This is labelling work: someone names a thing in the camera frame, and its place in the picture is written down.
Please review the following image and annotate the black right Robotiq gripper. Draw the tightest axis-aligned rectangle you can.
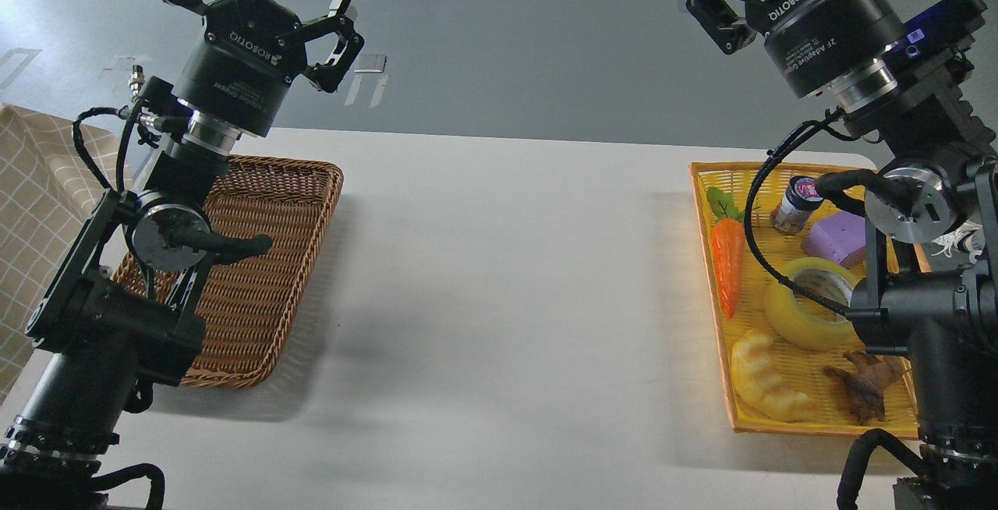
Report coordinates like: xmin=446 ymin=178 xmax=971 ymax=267
xmin=685 ymin=0 xmax=903 ymax=97

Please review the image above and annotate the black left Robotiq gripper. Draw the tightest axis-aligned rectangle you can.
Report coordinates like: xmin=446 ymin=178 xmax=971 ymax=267
xmin=161 ymin=0 xmax=365 ymax=136

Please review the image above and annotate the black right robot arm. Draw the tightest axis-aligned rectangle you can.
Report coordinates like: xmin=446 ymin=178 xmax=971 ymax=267
xmin=685 ymin=0 xmax=996 ymax=509

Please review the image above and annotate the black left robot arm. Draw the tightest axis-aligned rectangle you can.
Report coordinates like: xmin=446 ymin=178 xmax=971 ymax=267
xmin=2 ymin=0 xmax=365 ymax=509

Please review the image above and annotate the orange toy carrot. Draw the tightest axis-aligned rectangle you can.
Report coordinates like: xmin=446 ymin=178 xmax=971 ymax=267
xmin=706 ymin=186 xmax=746 ymax=319

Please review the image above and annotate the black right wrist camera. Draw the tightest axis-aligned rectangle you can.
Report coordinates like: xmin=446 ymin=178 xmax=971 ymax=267
xmin=883 ymin=0 xmax=988 ymax=67

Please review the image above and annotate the beige checkered cloth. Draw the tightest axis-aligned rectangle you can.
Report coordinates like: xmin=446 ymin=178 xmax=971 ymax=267
xmin=1 ymin=104 xmax=104 ymax=399

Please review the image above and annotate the white sneaker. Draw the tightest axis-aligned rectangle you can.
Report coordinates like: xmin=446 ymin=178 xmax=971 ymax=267
xmin=933 ymin=220 xmax=986 ymax=264

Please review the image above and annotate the small dark jar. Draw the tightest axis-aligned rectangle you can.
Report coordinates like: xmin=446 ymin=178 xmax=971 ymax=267
xmin=770 ymin=175 xmax=824 ymax=234

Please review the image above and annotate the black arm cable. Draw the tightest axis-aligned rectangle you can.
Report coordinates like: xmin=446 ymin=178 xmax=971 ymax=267
xmin=741 ymin=108 xmax=857 ymax=317
xmin=72 ymin=101 xmax=157 ymax=193

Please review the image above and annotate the yellow tape roll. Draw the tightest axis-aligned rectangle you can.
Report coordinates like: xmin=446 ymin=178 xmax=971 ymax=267
xmin=763 ymin=257 xmax=859 ymax=352

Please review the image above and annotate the brown toy root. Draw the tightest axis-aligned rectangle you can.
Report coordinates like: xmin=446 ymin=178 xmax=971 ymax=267
xmin=823 ymin=351 xmax=905 ymax=425

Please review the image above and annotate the brown wicker basket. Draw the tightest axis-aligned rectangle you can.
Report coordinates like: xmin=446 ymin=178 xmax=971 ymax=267
xmin=114 ymin=155 xmax=345 ymax=389

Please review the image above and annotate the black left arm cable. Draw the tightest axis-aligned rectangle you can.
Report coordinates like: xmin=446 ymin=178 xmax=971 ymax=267
xmin=72 ymin=101 xmax=157 ymax=193

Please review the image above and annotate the purple foam block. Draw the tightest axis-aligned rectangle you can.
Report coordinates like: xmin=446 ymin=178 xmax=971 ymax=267
xmin=801 ymin=211 xmax=866 ymax=268

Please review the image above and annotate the yellow wicker basket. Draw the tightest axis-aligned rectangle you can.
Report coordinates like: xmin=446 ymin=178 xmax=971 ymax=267
xmin=689 ymin=161 xmax=918 ymax=441

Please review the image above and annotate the yellow toy croissant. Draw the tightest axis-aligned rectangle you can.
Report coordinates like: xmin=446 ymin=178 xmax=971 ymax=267
xmin=728 ymin=329 xmax=819 ymax=423

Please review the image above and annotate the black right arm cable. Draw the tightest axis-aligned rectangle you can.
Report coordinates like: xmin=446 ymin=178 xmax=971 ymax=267
xmin=741 ymin=108 xmax=857 ymax=317

